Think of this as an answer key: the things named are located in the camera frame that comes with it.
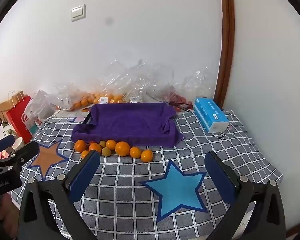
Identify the large mandarin orange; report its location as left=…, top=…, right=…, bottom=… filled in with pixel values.
left=74, top=140, right=87, bottom=153
left=115, top=141, right=131, bottom=156
left=88, top=142, right=102, bottom=153

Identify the white cup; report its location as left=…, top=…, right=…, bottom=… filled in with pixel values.
left=12, top=137, right=24, bottom=152

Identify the clear bag of red fruits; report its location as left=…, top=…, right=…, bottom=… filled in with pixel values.
left=150, top=65, right=215, bottom=110

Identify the brown wooden door frame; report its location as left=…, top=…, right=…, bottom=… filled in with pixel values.
left=213, top=0, right=235, bottom=107

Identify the white floral plush toy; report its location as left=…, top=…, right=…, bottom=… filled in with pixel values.
left=0, top=121, right=17, bottom=140

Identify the white translucent plastic bag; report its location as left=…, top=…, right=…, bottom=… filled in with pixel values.
left=24, top=90, right=58, bottom=125

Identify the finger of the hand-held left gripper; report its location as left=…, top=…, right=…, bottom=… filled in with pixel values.
left=0, top=134, right=15, bottom=160
left=0, top=141, right=39, bottom=176

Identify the red paper bag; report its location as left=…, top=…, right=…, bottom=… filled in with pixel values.
left=6, top=90, right=40, bottom=144

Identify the labelled clear bag of mandarins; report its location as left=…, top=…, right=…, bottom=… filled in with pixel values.
left=90, top=62, right=130, bottom=104

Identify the purple towel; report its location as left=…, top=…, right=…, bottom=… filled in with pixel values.
left=72, top=102, right=184, bottom=148

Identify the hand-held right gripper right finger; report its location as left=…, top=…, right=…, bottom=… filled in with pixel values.
left=204, top=151, right=287, bottom=240

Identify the wooden rack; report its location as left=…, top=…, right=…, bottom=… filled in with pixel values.
left=0, top=100, right=15, bottom=123

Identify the grey checkered star blanket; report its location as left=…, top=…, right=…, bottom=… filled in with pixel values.
left=11, top=109, right=284, bottom=240

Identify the blue tissue pack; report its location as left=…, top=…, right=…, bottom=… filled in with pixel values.
left=193, top=97, right=230, bottom=133

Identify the white light switch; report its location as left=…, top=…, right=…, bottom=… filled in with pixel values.
left=70, top=4, right=86, bottom=22

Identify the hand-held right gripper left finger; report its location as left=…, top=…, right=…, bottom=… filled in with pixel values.
left=17, top=151, right=101, bottom=240

